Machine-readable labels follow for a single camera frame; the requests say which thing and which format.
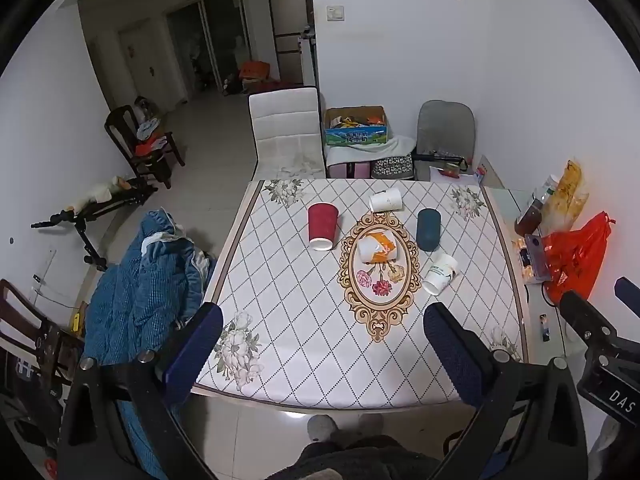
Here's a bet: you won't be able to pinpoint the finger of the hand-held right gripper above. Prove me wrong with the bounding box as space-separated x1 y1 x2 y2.
614 276 640 319
559 290 619 350

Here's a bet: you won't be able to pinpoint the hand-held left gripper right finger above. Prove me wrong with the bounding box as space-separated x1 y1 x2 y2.
422 301 589 480

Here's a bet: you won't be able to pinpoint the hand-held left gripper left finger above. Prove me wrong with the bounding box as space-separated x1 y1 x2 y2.
57 302 224 480

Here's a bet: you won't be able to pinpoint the white cup with green print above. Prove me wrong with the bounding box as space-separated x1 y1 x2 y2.
422 253 458 296

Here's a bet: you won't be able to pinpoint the dark blue cup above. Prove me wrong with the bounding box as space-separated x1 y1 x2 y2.
416 208 442 252

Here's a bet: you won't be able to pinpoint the orange and white paper cup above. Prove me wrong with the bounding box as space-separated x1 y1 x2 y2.
356 232 397 265

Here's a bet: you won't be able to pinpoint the plain white paper cup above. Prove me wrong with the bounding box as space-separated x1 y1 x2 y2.
369 188 403 213

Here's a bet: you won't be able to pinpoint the red paper cup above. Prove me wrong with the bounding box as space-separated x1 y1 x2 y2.
307 203 341 252

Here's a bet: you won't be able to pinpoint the red plastic bag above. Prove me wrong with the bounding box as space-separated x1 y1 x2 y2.
542 211 616 306

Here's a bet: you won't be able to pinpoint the grey packaged box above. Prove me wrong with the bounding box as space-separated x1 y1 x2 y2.
517 234 553 285

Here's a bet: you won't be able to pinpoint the blue quilted jacket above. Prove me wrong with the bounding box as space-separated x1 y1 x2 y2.
82 208 218 477

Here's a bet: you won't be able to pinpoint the grey slipper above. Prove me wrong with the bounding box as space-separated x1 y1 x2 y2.
357 413 386 439
306 414 341 444

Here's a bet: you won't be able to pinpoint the glass jar with dark contents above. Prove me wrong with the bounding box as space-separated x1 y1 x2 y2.
514 199 545 237

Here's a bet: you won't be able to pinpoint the floral diamond-pattern tablecloth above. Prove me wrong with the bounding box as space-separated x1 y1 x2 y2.
192 178 526 409

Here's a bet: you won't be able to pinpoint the yellow plastic bag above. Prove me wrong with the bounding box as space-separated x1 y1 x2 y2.
542 160 589 237

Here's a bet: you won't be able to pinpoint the clear bottle with green label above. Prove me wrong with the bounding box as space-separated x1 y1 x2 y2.
532 175 559 207

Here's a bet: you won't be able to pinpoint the person's legs in dark trousers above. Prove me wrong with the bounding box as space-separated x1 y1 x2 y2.
295 434 442 480

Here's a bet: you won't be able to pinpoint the black folding stand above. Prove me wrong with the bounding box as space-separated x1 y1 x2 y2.
31 176 159 272

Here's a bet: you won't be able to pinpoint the dark wooden chair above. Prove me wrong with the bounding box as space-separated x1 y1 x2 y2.
0 279 87 403
104 105 186 190

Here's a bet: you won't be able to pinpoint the stack of white papers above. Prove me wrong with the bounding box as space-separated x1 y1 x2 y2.
430 167 482 184

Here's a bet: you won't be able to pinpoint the cream soft toy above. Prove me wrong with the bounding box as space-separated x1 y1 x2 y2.
75 176 134 212

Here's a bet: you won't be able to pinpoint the black and white patterned bag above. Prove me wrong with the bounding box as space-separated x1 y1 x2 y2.
371 155 415 180

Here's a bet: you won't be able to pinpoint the pink stool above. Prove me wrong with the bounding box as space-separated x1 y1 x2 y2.
326 161 373 180

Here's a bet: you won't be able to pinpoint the white folded cloth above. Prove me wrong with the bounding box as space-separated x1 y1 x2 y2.
325 135 417 166

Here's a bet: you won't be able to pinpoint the pile of clothes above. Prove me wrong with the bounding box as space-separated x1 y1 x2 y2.
134 116 170 157

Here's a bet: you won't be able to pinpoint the grey padded chair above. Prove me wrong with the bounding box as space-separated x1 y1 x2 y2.
415 100 476 182

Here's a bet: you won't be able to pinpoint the cardboard box with blue print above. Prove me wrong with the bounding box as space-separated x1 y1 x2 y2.
322 106 390 147

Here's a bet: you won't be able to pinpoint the white padded chair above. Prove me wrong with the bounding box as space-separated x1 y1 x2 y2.
248 87 326 181

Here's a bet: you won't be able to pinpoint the orange bag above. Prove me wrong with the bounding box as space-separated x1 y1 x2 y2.
239 61 271 82

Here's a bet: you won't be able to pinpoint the brown wooden door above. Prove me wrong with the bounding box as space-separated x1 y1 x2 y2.
118 17 177 112

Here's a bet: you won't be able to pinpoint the glass sliding door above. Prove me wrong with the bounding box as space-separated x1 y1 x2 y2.
166 0 252 95

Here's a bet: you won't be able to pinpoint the black stick with red strap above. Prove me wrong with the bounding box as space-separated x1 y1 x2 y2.
415 151 469 170

